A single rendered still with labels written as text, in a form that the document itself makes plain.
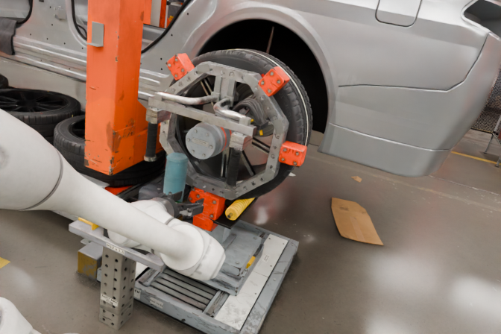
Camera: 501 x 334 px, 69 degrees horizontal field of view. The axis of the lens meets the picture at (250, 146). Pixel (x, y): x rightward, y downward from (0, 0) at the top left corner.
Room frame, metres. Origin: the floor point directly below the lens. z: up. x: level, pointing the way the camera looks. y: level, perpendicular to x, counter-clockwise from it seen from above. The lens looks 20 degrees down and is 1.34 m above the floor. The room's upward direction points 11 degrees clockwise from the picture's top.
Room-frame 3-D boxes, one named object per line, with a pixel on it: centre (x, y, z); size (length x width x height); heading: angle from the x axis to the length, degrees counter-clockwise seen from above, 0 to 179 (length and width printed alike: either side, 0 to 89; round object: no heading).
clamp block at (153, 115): (1.29, 0.36, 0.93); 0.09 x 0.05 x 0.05; 162
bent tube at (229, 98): (1.29, 0.08, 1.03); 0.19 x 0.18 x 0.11; 162
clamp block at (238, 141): (1.19, 0.03, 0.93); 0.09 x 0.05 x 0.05; 162
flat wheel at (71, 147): (2.12, 0.86, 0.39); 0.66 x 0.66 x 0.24
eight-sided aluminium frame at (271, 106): (1.44, 0.13, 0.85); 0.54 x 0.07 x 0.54; 72
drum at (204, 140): (1.37, 0.16, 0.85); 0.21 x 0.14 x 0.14; 162
